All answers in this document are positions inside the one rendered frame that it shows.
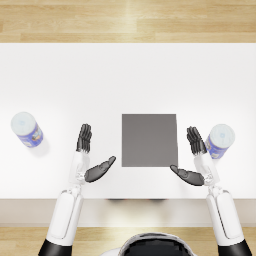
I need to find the dark round robot body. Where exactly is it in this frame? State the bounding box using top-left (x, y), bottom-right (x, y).
top-left (99, 232), bottom-right (201, 256)

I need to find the dark grey square mat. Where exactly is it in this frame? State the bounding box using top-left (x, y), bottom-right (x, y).
top-left (121, 113), bottom-right (179, 168)

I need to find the blue can with white lid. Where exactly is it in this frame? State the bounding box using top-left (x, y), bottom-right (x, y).
top-left (10, 111), bottom-right (45, 149)
top-left (204, 123), bottom-right (236, 160)

